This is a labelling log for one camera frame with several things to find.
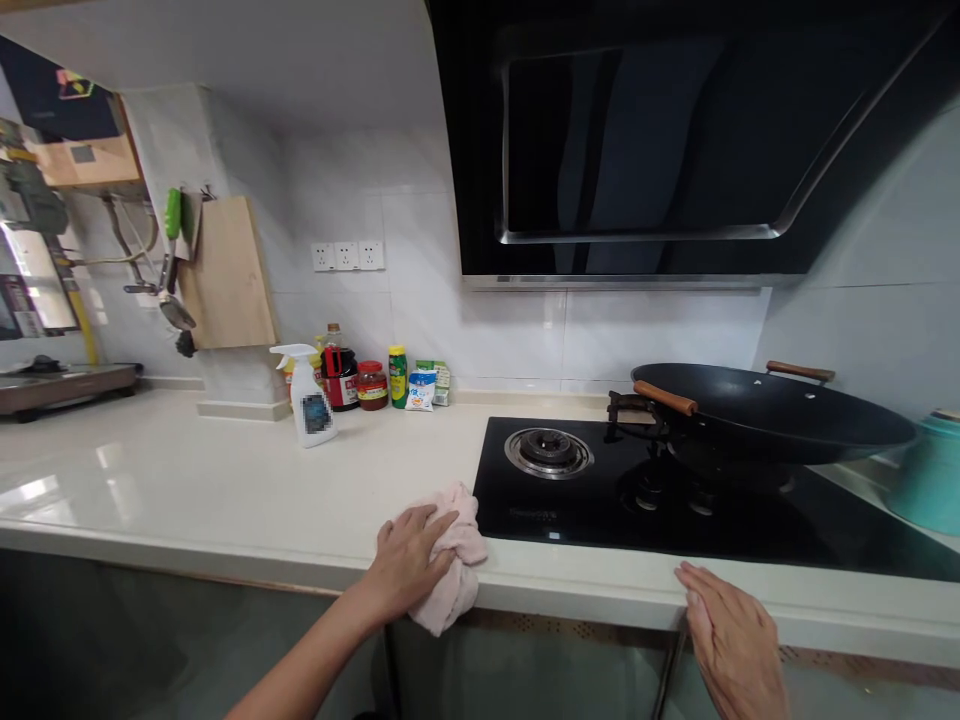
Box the pink cleaning cloth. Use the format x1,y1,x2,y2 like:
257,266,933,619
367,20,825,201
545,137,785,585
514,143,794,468
407,481,490,639

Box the red sauce jar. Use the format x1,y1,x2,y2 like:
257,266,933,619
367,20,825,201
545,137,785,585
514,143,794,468
355,360,389,412

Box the black range hood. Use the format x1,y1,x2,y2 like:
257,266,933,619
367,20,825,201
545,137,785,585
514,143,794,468
424,0,960,292

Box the white wall socket panel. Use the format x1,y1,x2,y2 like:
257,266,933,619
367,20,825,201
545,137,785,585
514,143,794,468
310,239,386,273

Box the gas water heater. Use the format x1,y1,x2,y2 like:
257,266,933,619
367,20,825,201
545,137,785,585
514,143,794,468
0,35,148,198

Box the wooden cutting board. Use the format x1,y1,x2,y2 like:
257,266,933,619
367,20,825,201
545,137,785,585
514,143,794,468
176,195,280,352

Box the person's left thumb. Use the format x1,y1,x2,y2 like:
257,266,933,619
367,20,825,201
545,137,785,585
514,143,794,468
428,511,463,562

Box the brown induction cooker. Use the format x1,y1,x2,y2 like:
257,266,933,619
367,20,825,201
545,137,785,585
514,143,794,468
0,359,144,425

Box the yellow bottle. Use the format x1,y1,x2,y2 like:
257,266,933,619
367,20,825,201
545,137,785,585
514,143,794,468
281,335,325,410

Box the person's left fingers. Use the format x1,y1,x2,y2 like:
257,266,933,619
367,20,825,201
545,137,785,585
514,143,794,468
376,503,444,545

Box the yellow gas pipe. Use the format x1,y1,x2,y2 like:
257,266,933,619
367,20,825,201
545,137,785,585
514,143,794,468
65,254,100,367

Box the white spray bottle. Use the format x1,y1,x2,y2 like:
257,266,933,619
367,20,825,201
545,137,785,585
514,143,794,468
269,343,340,450

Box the dark soy sauce bottle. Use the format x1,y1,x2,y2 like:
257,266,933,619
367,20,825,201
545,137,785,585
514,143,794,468
322,323,361,413

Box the green yellow-capped bottle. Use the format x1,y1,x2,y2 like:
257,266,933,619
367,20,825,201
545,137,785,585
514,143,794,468
386,344,410,410

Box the green seasoning box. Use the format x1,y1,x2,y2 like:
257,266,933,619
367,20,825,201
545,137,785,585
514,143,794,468
416,359,453,408

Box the teal container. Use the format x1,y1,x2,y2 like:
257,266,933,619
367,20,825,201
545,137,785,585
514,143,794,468
887,407,960,537

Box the black pot support grate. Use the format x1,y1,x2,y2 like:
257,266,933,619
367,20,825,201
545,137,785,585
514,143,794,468
605,389,673,451

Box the black glass gas stove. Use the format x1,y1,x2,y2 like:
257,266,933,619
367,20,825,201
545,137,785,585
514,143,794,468
472,416,960,583

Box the person's right hand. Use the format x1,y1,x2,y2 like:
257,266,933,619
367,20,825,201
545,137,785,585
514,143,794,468
674,560,791,720

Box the black wok with wooden handles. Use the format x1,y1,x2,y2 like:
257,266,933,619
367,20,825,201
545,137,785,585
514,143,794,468
629,359,919,481

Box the white blue seasoning packet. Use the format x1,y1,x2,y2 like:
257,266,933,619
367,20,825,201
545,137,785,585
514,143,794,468
405,367,439,412

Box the person's left hand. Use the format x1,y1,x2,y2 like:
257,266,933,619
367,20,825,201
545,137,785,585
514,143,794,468
365,503,463,625

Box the green-handled spatula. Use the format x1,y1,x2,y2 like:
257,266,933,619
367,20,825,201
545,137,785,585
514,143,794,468
157,187,198,331

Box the person's right fingers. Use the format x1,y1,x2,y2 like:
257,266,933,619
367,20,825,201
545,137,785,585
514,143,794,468
674,560,725,639

